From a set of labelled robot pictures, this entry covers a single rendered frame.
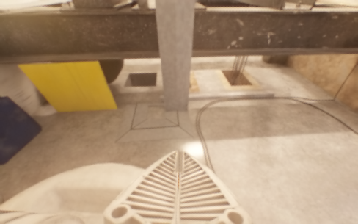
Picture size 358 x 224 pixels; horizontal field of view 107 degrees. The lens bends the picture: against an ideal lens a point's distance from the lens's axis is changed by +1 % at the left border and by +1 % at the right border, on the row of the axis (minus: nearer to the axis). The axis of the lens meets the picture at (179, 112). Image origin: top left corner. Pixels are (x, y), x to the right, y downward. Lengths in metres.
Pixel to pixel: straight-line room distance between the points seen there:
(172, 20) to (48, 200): 0.82
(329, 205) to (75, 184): 1.07
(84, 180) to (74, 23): 0.87
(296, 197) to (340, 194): 0.24
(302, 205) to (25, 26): 1.75
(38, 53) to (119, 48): 0.53
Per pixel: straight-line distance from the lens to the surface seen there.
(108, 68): 1.46
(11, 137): 1.28
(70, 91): 1.26
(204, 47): 1.02
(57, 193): 0.55
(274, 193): 0.92
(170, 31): 0.82
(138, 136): 0.96
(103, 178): 0.48
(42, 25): 1.20
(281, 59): 2.31
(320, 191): 1.07
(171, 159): 0.16
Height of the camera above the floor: 0.76
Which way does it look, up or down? 43 degrees down
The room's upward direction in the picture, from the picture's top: straight up
